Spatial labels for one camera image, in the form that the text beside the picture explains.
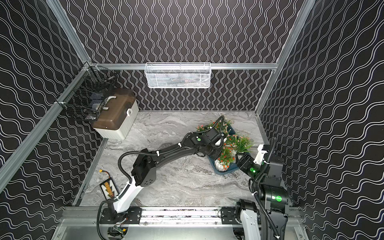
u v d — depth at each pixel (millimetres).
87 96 919
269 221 396
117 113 931
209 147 669
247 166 577
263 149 594
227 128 922
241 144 869
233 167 878
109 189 816
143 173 548
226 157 807
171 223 735
